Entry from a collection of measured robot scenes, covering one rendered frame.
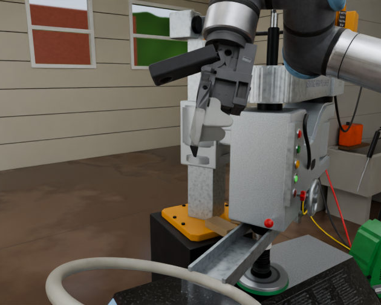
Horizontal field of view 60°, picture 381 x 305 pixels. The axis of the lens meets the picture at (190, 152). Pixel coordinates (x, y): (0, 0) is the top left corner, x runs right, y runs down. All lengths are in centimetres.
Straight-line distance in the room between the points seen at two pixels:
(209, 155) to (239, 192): 83
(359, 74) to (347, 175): 363
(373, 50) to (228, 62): 25
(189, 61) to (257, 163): 69
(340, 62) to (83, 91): 684
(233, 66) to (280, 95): 57
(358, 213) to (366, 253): 151
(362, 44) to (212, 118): 30
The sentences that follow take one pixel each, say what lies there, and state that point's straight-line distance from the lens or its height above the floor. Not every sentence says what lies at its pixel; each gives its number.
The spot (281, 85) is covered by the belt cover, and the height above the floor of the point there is 168.
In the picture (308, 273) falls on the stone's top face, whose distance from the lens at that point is 163.
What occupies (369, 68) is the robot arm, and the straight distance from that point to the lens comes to 65.
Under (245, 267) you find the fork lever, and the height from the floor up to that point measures 114.
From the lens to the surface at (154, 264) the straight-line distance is 102.
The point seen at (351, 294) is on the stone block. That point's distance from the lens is 173.
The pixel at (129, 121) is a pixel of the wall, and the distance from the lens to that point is 777.
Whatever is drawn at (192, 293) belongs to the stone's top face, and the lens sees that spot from 143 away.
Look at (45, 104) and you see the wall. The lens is 713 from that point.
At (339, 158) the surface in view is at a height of 78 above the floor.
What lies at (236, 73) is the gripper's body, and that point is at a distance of 55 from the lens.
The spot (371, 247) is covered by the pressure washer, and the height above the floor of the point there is 44.
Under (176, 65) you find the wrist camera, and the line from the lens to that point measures 56.
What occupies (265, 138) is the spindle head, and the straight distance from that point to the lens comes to 116.
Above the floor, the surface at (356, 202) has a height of 26.
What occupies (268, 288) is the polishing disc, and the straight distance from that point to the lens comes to 139.
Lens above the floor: 170
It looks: 13 degrees down
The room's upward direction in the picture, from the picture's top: straight up
